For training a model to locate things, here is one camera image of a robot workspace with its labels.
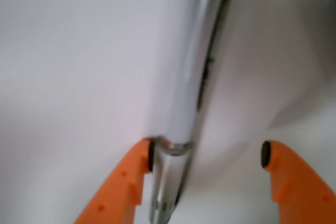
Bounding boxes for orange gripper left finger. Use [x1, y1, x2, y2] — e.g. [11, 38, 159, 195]
[75, 139, 155, 224]

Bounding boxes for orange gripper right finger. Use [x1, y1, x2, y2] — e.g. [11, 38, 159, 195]
[261, 140, 335, 223]

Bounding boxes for silver pen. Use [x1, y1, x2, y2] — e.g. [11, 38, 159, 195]
[150, 0, 224, 223]

